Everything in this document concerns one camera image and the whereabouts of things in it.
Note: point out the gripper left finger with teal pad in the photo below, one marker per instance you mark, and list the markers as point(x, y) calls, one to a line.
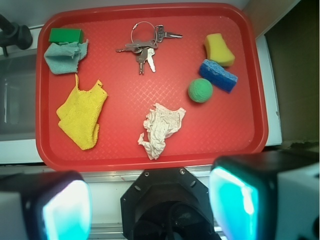
point(45, 206)

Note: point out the crumpled white paper towel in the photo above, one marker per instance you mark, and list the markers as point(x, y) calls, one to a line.
point(160, 124)

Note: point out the teal blue cloth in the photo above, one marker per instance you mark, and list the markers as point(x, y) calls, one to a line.
point(64, 58)

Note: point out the green rectangular block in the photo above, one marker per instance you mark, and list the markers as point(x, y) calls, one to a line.
point(66, 35)

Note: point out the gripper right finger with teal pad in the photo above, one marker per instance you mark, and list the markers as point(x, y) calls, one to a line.
point(272, 195)

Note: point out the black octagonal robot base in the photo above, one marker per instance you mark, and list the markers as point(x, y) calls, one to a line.
point(167, 204)

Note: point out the silver key bunch on ring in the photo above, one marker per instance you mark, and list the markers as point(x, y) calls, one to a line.
point(145, 50)

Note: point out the red plastic tray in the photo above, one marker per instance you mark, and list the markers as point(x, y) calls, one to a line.
point(227, 124)

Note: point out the green foam ball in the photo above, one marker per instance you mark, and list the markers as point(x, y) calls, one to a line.
point(200, 90)

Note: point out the black clamp mount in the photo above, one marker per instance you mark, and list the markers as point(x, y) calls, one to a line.
point(13, 34)

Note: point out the yellow sponge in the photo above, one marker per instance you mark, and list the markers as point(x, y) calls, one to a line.
point(218, 51)

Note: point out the yellow knitted cloth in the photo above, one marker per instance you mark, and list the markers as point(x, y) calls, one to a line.
point(79, 114)

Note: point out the blue sponge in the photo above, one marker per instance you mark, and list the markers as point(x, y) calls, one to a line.
point(217, 75)

